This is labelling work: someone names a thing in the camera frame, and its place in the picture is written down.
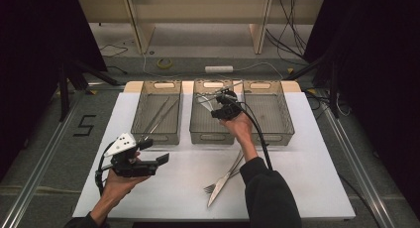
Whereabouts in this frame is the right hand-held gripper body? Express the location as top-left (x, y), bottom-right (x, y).
top-left (211, 81), bottom-right (245, 121)

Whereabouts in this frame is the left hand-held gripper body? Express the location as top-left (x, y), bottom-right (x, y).
top-left (103, 132), bottom-right (159, 178)

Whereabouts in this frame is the white ceramic spoon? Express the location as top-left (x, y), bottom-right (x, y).
top-left (196, 92), bottom-right (220, 113)

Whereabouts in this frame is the grey transparent plastic bin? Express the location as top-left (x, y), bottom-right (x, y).
top-left (189, 78), bottom-right (238, 146)
top-left (242, 79), bottom-right (296, 147)
top-left (130, 79), bottom-right (183, 146)

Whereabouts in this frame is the metal chopstick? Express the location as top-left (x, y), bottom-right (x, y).
top-left (145, 98), bottom-right (180, 139)
top-left (141, 95), bottom-right (170, 137)

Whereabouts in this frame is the metal fork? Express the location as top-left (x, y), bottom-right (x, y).
top-left (203, 169), bottom-right (243, 194)

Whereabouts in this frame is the metal table knife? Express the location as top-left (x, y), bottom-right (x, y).
top-left (206, 150), bottom-right (246, 209)

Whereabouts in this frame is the person's left hand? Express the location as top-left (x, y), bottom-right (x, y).
top-left (102, 151), bottom-right (151, 206)

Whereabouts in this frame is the person's right hand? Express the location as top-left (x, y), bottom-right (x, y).
top-left (219, 111), bottom-right (256, 147)

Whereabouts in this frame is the white power strip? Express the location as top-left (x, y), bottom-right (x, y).
top-left (204, 65), bottom-right (235, 74)

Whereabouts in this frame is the yellow tape roll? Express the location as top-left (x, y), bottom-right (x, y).
top-left (156, 57), bottom-right (174, 70)

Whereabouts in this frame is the light wooden shelf unit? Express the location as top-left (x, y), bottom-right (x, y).
top-left (76, 0), bottom-right (325, 56)

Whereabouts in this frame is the black metal stand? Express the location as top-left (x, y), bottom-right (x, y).
top-left (56, 54), bottom-right (121, 123)
top-left (282, 51), bottom-right (342, 121)

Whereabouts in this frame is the left hand-held gripper black cable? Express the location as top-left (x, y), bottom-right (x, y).
top-left (94, 148), bottom-right (116, 196)

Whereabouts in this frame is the hand-held gripper black cable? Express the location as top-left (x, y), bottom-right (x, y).
top-left (235, 99), bottom-right (274, 171)
top-left (94, 148), bottom-right (116, 196)

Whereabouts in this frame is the right hand-held gripper black cable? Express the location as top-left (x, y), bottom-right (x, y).
top-left (235, 99), bottom-right (274, 171)

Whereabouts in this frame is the white power cable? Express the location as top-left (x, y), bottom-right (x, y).
top-left (142, 52), bottom-right (285, 81)

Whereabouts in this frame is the bundle of black cables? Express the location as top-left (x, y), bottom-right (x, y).
top-left (264, 0), bottom-right (309, 66)

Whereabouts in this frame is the metal floor rail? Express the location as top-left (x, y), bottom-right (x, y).
top-left (315, 88), bottom-right (397, 228)
top-left (0, 88), bottom-right (85, 228)

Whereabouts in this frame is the thin black floor cable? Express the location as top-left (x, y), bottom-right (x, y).
top-left (98, 43), bottom-right (130, 75)

